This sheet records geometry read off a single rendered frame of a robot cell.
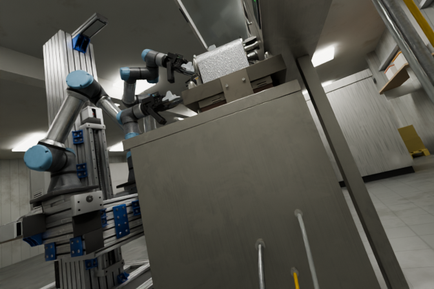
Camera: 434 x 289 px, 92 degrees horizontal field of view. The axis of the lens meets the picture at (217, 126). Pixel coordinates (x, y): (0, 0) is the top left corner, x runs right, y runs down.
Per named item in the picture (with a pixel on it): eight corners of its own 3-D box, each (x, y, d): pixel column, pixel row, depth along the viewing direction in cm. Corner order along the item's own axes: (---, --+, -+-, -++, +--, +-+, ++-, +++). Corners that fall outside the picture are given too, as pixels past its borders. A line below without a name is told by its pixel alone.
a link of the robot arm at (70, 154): (81, 171, 121) (79, 148, 124) (67, 169, 108) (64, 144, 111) (59, 177, 119) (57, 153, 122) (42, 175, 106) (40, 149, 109)
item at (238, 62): (209, 104, 101) (199, 70, 105) (256, 86, 96) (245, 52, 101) (208, 103, 101) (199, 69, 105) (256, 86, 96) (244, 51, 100)
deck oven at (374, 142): (399, 166, 407) (360, 85, 451) (421, 171, 313) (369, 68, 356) (324, 183, 463) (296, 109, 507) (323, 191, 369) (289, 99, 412)
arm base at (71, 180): (41, 197, 108) (40, 178, 110) (72, 192, 121) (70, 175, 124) (57, 191, 102) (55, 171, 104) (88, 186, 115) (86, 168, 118)
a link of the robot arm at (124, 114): (126, 128, 116) (124, 113, 118) (143, 121, 113) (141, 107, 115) (115, 125, 108) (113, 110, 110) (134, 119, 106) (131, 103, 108)
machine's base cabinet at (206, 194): (256, 220, 296) (239, 160, 317) (303, 209, 283) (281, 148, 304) (177, 453, 57) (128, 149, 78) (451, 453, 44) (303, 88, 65)
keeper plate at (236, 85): (228, 106, 77) (220, 79, 80) (254, 96, 75) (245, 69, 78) (227, 104, 75) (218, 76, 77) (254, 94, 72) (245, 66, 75)
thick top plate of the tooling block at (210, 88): (198, 115, 97) (195, 102, 98) (285, 84, 89) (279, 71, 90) (184, 106, 82) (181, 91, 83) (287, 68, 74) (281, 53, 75)
